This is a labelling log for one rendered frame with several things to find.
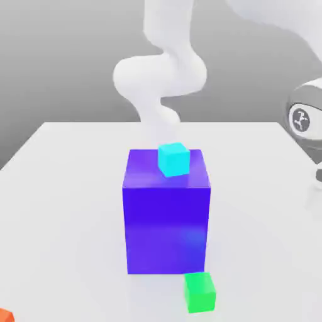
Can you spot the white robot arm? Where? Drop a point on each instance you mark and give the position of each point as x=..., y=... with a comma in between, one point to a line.
x=161, y=73

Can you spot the small cyan cube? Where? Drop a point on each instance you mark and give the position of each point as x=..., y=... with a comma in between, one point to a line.
x=174, y=161

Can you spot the small green cube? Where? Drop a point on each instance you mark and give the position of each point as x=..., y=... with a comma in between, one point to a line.
x=200, y=294

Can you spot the small orange cube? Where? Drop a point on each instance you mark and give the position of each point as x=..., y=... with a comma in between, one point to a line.
x=5, y=316

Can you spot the large blue box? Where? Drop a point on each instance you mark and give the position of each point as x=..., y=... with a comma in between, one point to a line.
x=166, y=226

